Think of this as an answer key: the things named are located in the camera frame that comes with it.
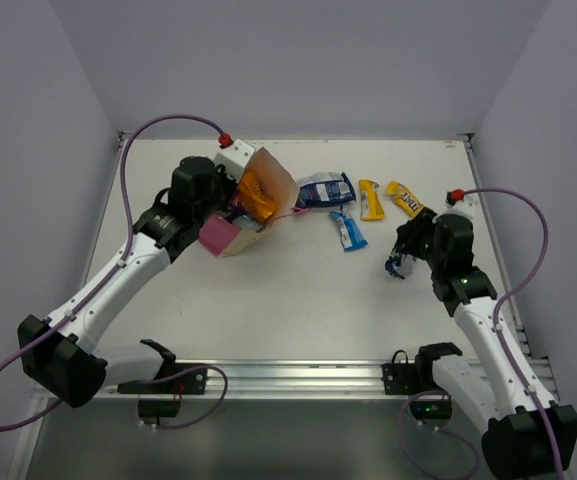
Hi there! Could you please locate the dark blue chips bag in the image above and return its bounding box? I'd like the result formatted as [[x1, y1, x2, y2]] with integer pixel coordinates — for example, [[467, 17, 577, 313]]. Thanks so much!
[[384, 252, 416, 279]]

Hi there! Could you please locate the pink beige paper bag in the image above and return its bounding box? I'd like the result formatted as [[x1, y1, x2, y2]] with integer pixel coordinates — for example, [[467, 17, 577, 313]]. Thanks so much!
[[199, 141, 299, 258]]

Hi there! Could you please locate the yellow M&M snack packet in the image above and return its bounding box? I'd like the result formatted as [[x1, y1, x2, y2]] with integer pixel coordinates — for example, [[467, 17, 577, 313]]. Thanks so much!
[[359, 179, 385, 221]]

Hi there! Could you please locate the blue M&M snack packet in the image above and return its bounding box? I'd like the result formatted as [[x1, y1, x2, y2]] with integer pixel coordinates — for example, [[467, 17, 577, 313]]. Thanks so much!
[[329, 206, 368, 252]]

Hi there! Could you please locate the dark blue snack packet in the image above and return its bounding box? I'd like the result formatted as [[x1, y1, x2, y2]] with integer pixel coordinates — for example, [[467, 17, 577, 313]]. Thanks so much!
[[296, 172, 356, 208]]

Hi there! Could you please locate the purple snack packet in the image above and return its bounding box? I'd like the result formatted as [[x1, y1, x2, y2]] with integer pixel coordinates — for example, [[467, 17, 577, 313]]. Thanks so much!
[[232, 192, 256, 219]]

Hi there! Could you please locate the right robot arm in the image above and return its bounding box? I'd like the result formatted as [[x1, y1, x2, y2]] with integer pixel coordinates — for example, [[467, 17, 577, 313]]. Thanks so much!
[[393, 209, 577, 479]]

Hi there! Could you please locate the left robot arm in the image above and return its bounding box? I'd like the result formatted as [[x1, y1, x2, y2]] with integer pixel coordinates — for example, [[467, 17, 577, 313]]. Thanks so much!
[[18, 156, 236, 408]]

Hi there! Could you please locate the orange yellow snack packet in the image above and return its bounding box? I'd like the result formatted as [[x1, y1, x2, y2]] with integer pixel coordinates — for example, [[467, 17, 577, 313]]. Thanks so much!
[[237, 171, 278, 224]]

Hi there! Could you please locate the right black controller box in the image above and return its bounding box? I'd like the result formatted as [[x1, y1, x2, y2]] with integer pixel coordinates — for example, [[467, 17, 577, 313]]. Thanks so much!
[[409, 398, 453, 423]]

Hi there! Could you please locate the black controller box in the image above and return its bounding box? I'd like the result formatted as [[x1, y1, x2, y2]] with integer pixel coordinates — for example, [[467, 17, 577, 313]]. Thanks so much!
[[137, 397, 181, 425], [409, 398, 453, 423]]

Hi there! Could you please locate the left black controller box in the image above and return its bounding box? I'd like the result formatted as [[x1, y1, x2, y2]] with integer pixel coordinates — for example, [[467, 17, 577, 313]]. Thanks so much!
[[137, 397, 181, 425]]

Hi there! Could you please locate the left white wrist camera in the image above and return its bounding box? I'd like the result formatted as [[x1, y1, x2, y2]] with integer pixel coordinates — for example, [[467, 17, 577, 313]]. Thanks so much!
[[214, 139, 256, 181]]

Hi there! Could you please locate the right black base bracket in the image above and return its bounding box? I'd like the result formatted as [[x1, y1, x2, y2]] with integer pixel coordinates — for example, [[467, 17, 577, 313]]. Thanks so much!
[[381, 349, 421, 396]]

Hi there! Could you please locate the black base bracket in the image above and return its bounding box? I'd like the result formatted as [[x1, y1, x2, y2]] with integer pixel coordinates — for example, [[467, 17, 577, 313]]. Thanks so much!
[[381, 349, 421, 396], [117, 362, 208, 396]]

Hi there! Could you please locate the aluminium mounting rail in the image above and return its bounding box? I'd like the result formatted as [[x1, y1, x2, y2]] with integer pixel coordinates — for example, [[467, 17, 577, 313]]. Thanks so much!
[[32, 357, 554, 401]]

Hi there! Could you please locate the left black base bracket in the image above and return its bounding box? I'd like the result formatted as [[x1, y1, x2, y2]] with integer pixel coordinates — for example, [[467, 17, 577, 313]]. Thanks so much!
[[117, 362, 208, 396]]

